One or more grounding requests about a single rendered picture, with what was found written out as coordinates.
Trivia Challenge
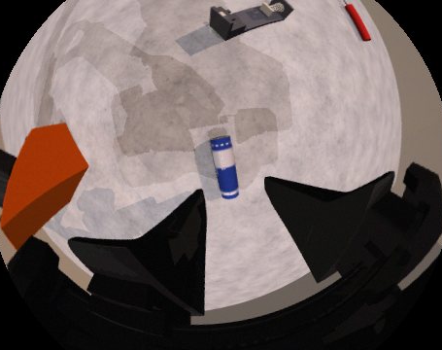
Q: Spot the blue and silver battery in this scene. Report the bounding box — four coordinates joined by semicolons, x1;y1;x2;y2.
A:
210;136;239;199

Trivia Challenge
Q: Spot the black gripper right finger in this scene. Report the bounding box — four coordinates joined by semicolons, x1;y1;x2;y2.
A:
264;171;395;284

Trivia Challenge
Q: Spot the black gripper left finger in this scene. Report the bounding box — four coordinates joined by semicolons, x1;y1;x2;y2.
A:
68;190;208;316

